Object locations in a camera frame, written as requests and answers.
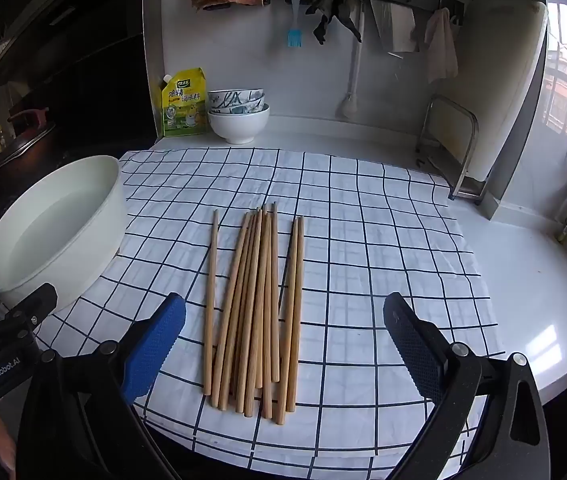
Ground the black hanging cloth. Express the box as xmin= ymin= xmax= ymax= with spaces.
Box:
xmin=306 ymin=0 xmax=364 ymax=45

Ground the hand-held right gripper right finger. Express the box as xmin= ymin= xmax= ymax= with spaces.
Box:
xmin=383 ymin=291 xmax=552 ymax=480

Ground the blue silicone brush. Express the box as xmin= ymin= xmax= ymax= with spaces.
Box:
xmin=287 ymin=0 xmax=301 ymax=48

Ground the blue patterned bowl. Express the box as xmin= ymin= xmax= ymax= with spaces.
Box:
xmin=207 ymin=89 xmax=267 ymax=115

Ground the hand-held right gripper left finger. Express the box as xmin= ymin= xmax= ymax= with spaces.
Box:
xmin=18 ymin=294 xmax=187 ymax=480

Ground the steel cleaver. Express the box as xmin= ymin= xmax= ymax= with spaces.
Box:
xmin=370 ymin=0 xmax=420 ymax=55

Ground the white wall pipe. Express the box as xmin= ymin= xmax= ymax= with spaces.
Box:
xmin=338 ymin=7 xmax=367 ymax=120

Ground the yellow seasoning pouch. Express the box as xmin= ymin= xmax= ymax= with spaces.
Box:
xmin=162 ymin=67 xmax=209 ymax=137

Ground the white checked cloth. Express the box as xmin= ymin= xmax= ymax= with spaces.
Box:
xmin=33 ymin=147 xmax=507 ymax=467

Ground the person's left forearm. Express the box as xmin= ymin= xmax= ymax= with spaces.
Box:
xmin=0 ymin=404 xmax=18 ymax=468

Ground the black range hood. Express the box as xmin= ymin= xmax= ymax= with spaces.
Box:
xmin=0 ymin=0 xmax=164 ymax=146

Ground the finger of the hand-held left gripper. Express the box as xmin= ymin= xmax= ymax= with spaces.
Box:
xmin=0 ymin=282 xmax=59 ymax=361

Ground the white cutting board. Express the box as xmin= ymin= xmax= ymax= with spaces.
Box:
xmin=438 ymin=1 xmax=549 ymax=186

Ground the pile of wooden chopsticks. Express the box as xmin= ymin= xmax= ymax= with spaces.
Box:
xmin=202 ymin=202 xmax=305 ymax=426

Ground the beige hanging towel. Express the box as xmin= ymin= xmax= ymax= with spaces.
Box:
xmin=423 ymin=8 xmax=459 ymax=85

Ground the dark wok with lid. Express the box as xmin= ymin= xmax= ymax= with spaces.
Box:
xmin=0 ymin=105 xmax=66 ymax=206

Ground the metal board rack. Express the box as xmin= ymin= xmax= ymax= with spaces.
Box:
xmin=416 ymin=94 xmax=489 ymax=205

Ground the plain white bowl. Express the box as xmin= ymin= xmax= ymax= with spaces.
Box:
xmin=206 ymin=103 xmax=270 ymax=145

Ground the large white basin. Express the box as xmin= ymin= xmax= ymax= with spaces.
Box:
xmin=0 ymin=155 xmax=129 ymax=316

